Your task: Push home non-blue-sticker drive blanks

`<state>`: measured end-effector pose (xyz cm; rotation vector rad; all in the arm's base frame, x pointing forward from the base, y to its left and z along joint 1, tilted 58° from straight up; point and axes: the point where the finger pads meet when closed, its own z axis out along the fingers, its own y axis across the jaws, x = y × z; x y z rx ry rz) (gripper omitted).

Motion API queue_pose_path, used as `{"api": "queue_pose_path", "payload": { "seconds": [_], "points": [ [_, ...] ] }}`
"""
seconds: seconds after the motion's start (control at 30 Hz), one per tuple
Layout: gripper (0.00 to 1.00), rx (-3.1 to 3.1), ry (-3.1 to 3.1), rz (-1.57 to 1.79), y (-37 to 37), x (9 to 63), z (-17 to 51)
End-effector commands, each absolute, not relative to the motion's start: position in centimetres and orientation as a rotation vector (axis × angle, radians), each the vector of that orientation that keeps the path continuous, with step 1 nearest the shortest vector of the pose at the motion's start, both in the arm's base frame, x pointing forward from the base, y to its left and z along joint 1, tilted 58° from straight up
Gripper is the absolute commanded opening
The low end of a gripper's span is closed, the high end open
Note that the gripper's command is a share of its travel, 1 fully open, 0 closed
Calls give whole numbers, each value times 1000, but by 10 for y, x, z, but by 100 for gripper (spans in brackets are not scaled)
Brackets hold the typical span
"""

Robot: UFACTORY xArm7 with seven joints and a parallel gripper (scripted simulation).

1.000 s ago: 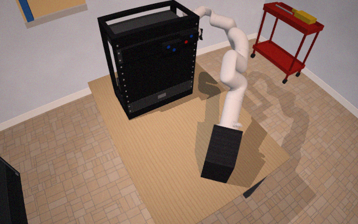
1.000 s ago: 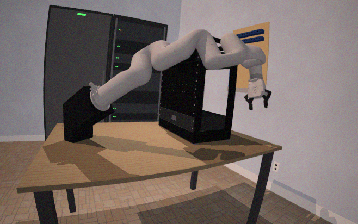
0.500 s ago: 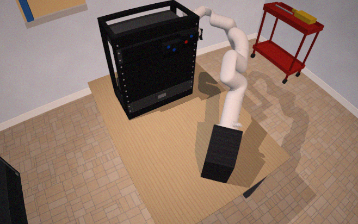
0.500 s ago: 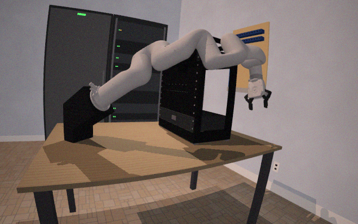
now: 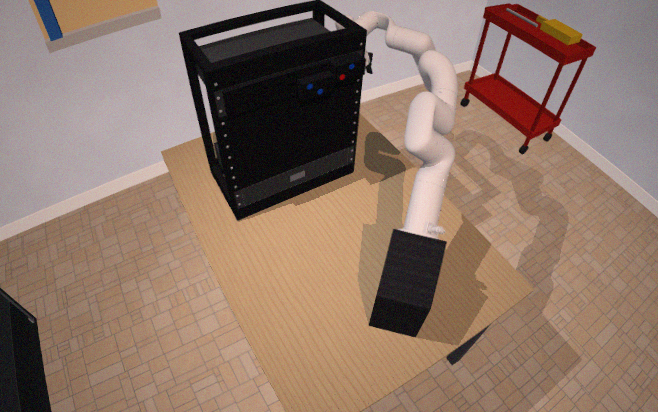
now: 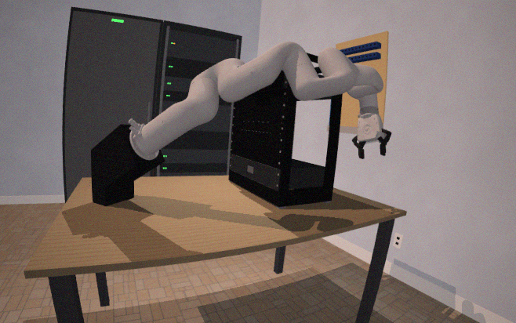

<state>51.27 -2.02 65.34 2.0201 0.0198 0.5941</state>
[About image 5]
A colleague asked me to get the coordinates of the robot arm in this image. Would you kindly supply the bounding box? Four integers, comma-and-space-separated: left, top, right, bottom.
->
345, 11, 458, 240

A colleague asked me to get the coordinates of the black server rack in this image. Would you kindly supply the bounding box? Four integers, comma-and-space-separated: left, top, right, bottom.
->
179, 0, 367, 221

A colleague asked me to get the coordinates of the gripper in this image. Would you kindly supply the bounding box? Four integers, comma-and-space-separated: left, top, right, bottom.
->
365, 48, 373, 74

